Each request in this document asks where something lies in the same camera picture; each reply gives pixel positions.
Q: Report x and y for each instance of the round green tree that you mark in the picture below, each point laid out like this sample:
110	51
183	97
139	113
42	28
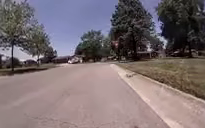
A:
91	43

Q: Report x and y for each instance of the pale concrete kerb strip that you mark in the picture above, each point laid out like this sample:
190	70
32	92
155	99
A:
163	100

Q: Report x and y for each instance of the tall dark conifer tree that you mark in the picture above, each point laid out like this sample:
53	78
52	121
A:
132	26

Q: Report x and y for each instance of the small green tree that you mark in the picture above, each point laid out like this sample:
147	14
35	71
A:
39	45

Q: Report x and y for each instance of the shaded grass verge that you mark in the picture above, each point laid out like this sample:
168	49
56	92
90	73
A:
16	70

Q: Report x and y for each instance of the slender light green tree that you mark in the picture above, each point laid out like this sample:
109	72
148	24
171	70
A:
11	23

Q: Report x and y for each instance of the dry grass lawn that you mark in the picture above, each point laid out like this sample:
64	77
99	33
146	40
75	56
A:
180	75

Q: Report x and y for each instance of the white vehicle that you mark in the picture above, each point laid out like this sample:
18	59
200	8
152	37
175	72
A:
74	60

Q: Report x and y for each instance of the grey asphalt road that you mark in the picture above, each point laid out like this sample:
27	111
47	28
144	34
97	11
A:
73	96

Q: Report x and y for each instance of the low house behind trees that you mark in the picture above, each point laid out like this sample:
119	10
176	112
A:
146	53

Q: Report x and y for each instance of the large dark broad tree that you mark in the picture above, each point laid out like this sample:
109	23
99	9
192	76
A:
185	23

